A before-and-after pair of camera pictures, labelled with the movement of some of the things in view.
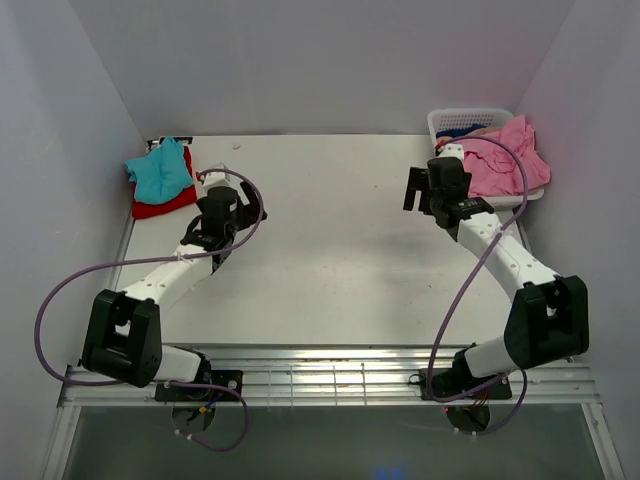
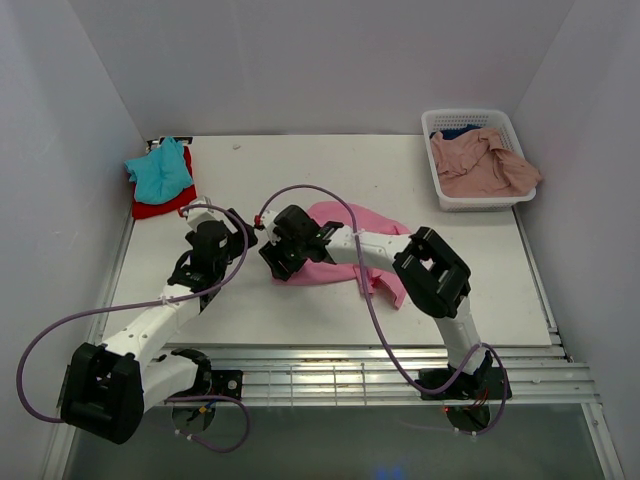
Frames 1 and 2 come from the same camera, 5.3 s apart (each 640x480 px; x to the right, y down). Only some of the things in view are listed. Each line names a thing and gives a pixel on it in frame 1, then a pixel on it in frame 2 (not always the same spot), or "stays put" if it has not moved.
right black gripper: (418, 179) to (273, 255)
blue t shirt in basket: (459, 132) stays put
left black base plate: (230, 378) stays put
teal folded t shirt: (161, 173) stays put
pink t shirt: (496, 171) to (319, 271)
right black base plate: (450, 382) stays put
